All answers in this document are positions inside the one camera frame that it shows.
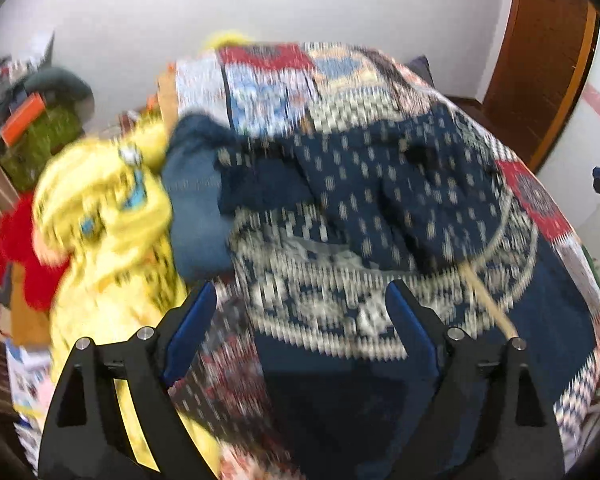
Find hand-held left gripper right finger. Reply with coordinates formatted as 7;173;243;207
385;279;567;480

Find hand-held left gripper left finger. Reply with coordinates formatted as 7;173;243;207
37;281;218;480

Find navy patterned hooded jacket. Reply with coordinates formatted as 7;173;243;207
217;105;600;480

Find white sliding wardrobe door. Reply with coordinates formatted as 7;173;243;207
535;20;600;311

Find yellow cartoon print garment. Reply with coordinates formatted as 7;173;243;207
32;125;221;480

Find blue jeans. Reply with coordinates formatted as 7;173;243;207
160;112;242;282

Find brown wooden door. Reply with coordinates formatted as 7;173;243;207
479;0;600;172

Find brown cardboard box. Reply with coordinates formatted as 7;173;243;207
0;262;56;348

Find stack of printed papers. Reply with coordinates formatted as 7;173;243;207
2;342;56;461

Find red cloth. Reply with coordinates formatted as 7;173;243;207
0;194;72;312

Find dark grey bag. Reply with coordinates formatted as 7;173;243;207
405;55;437;86

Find green patterned cloth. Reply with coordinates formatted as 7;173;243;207
0;105;89;192

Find patchwork printed bed sheet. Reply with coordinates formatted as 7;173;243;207
170;42;600;480

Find orange box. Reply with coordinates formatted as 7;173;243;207
1;92;49;147

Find grey padded cover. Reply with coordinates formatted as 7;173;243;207
15;66;97;122

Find yellow plush object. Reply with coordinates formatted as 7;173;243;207
202;31;256;52

